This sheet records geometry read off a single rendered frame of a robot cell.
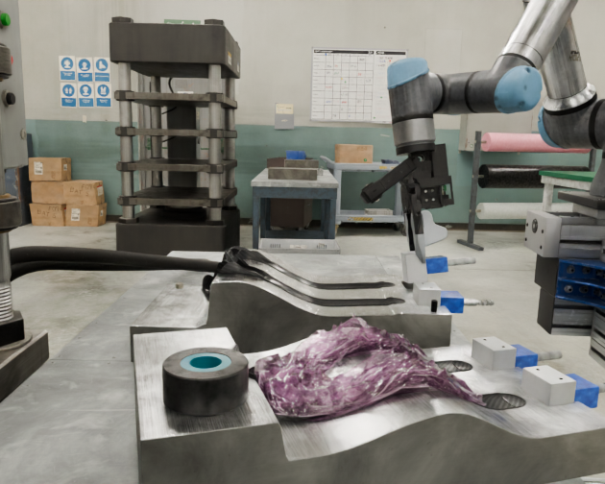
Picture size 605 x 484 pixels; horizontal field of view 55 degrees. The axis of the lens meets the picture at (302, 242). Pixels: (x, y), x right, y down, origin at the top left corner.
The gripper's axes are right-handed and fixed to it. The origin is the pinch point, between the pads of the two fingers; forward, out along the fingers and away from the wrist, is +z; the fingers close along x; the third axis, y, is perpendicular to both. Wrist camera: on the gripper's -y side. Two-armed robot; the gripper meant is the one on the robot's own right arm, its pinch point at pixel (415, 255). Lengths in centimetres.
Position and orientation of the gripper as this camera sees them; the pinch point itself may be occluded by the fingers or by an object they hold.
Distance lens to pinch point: 108.1
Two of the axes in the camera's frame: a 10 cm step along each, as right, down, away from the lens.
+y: 9.9, -1.2, -0.1
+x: 0.0, -0.4, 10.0
